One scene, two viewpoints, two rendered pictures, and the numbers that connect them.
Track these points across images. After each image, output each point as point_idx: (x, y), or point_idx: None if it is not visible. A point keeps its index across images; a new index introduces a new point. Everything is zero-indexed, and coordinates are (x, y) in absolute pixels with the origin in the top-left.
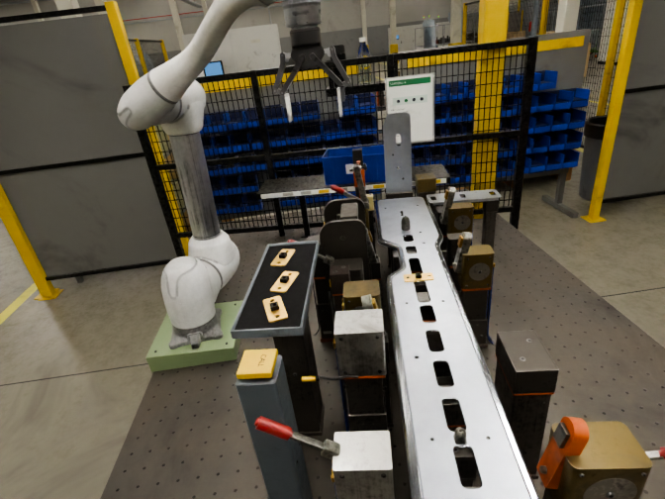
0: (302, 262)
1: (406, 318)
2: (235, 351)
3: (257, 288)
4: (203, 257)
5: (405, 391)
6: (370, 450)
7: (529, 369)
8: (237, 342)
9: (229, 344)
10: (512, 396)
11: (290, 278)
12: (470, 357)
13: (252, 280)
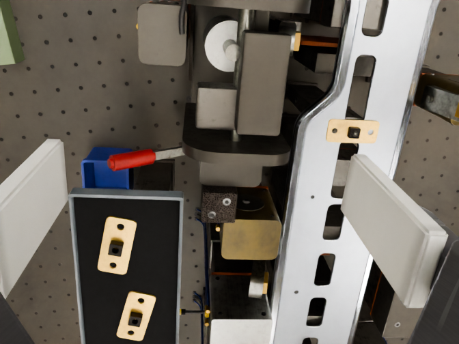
0: (157, 266)
1: (302, 228)
2: (18, 61)
3: (94, 326)
4: None
5: (272, 332)
6: None
7: (395, 336)
8: (11, 26)
9: (3, 52)
10: (369, 304)
11: (144, 312)
12: (352, 296)
13: (80, 315)
